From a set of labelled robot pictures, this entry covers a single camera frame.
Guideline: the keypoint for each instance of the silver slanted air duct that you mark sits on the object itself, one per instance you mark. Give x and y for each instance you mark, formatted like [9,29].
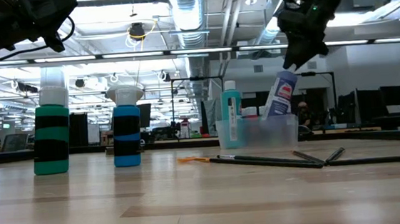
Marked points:
[269,33]

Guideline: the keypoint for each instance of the green black-banded paint bottle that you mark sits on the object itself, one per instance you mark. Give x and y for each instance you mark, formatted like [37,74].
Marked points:
[51,134]

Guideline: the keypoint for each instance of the tall teal paint bottle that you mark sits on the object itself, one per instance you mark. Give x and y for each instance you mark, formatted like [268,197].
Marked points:
[225,106]

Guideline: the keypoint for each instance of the person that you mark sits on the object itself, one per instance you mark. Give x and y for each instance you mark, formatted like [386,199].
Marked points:
[303,112]

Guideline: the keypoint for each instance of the black tube frame stand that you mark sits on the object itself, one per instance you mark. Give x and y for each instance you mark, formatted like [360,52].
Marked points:
[197,78]
[313,73]

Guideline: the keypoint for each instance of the black paintbrush white ferrule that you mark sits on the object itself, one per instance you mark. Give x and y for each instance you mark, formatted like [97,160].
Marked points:
[261,158]

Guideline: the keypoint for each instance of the clear plastic bin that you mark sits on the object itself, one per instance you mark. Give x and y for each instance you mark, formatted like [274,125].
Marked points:
[277,134]

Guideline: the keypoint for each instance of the black flat monitor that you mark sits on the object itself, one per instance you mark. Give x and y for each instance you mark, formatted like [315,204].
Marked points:
[146,114]

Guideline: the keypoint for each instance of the small teal paint bottle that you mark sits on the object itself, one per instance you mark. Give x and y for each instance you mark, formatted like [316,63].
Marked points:
[262,111]

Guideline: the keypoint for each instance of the blue black-banded paint bottle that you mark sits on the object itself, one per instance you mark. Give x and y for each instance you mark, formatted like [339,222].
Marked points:
[125,112]

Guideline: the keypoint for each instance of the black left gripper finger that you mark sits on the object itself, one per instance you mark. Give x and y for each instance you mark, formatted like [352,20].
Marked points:
[66,24]
[59,10]

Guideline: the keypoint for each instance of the white jug red cap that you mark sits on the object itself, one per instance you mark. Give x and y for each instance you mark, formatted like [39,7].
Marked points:
[185,129]

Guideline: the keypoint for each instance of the tall blue labelled paint bottle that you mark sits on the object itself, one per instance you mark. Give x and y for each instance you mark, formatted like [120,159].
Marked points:
[281,95]

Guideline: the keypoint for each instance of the black cabinet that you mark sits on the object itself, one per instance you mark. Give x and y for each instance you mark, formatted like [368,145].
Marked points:
[78,130]

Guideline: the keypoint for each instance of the wide black monitor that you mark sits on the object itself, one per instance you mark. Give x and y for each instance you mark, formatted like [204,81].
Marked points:
[364,106]

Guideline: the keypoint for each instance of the silver round air duct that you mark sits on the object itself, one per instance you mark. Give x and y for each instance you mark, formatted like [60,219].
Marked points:
[188,12]

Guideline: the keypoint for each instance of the white mushroom lamp brass base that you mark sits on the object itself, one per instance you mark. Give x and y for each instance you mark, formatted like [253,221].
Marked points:
[140,91]

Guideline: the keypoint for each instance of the orange-bristled black paintbrush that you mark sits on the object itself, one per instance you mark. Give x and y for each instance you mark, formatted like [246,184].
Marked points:
[193,159]

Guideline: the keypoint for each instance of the grey tilted screen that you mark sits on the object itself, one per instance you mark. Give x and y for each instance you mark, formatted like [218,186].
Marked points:
[14,142]

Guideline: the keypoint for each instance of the black monitor on arm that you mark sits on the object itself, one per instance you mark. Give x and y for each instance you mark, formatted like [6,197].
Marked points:
[393,95]

